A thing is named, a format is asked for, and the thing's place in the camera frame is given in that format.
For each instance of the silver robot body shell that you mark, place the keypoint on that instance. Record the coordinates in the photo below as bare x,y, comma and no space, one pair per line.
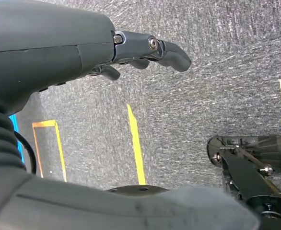
106,209

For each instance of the black robot foot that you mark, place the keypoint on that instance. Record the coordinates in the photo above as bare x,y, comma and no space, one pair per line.
245,174

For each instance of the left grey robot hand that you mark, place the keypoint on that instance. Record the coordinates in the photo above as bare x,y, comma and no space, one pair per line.
47,47

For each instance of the blue metal bar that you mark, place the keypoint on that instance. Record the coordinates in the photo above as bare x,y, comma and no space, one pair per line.
17,128

